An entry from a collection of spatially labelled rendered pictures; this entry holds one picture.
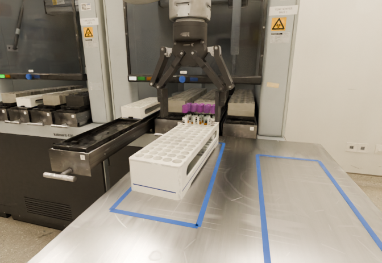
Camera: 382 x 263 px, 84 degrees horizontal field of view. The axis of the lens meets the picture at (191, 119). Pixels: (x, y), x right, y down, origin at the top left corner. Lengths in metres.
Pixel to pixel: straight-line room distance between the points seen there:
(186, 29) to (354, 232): 0.43
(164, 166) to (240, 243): 0.15
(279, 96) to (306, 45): 1.19
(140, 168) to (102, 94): 0.84
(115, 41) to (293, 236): 1.02
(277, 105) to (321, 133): 1.31
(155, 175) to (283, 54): 0.73
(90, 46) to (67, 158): 0.66
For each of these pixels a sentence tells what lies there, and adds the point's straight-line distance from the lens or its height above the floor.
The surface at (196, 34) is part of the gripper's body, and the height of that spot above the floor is 1.10.
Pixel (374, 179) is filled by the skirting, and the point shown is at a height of 0.06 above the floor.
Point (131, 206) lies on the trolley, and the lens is 0.38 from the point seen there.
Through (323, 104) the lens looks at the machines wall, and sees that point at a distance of 2.18.
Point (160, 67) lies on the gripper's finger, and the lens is 0.52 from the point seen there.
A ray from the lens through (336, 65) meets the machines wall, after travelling 2.17.
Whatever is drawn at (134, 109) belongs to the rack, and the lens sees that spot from 0.94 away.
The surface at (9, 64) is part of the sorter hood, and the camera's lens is 1.58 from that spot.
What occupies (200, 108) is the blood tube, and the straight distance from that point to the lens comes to 0.57.
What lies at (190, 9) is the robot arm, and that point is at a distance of 0.47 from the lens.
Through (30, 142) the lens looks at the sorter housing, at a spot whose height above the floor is 0.63.
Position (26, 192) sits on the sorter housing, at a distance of 1.68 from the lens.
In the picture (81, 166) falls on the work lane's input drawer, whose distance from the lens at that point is 0.69.
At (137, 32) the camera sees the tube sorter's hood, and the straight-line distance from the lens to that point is 1.06.
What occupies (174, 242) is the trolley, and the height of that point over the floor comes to 0.82.
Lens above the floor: 1.04
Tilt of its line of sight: 14 degrees down
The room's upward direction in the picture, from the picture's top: straight up
